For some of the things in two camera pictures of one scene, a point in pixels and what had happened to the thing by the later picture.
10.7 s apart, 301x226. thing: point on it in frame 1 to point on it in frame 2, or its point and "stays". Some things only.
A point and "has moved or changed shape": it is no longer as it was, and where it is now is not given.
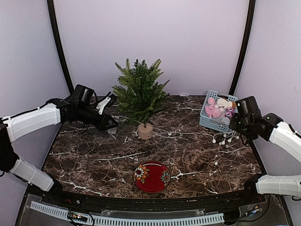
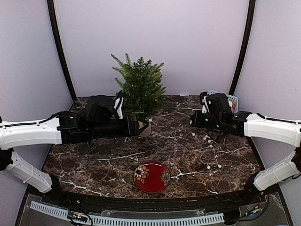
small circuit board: [72, 216] stays
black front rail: [158, 203] stays
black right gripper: [233, 124] to [196, 120]
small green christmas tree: [141, 93] has moved or changed shape
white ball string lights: [221, 140] to [222, 117]
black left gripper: [103, 124] to [133, 129]
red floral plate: [151, 177] stays
